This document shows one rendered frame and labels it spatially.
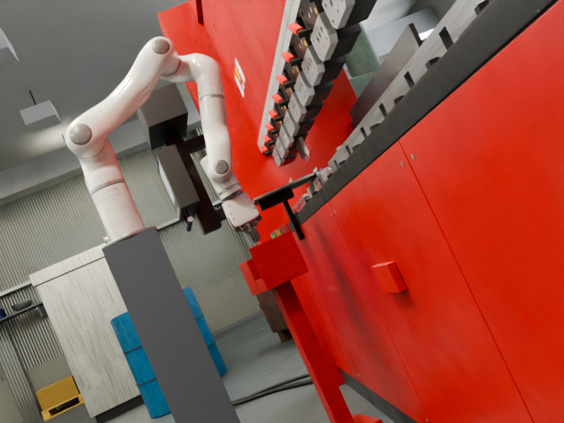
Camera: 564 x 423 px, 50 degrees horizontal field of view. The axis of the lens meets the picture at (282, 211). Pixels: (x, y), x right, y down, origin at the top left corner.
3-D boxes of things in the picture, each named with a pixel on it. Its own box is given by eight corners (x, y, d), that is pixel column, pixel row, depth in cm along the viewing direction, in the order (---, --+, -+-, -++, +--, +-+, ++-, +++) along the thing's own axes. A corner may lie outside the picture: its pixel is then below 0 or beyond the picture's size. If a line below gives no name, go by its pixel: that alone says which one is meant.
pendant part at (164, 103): (190, 241, 390) (138, 123, 397) (226, 226, 396) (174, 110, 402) (193, 230, 340) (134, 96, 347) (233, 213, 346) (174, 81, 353)
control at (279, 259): (253, 295, 215) (232, 249, 217) (290, 278, 221) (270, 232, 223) (268, 290, 197) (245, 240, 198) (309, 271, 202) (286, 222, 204)
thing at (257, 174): (320, 383, 347) (161, 32, 365) (448, 321, 358) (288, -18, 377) (327, 391, 322) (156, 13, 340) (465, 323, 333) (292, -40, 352)
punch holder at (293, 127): (290, 138, 240) (274, 101, 242) (310, 130, 241) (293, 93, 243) (295, 128, 225) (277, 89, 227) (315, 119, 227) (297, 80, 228)
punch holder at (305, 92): (303, 108, 201) (283, 65, 202) (326, 99, 202) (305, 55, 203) (309, 94, 186) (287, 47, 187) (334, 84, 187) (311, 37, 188)
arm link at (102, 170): (87, 194, 195) (59, 127, 197) (99, 202, 213) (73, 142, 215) (122, 180, 197) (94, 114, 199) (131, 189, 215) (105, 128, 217)
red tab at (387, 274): (383, 292, 150) (370, 267, 150) (389, 289, 150) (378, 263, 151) (399, 293, 135) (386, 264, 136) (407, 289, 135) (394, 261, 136)
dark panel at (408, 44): (382, 182, 334) (348, 112, 338) (385, 180, 335) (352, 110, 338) (459, 128, 223) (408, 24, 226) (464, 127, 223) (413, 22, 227)
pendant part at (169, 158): (179, 221, 383) (157, 169, 386) (196, 213, 385) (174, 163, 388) (180, 208, 339) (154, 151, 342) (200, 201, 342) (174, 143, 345)
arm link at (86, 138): (92, 169, 207) (81, 159, 191) (65, 148, 207) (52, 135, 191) (187, 64, 215) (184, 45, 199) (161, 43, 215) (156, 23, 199)
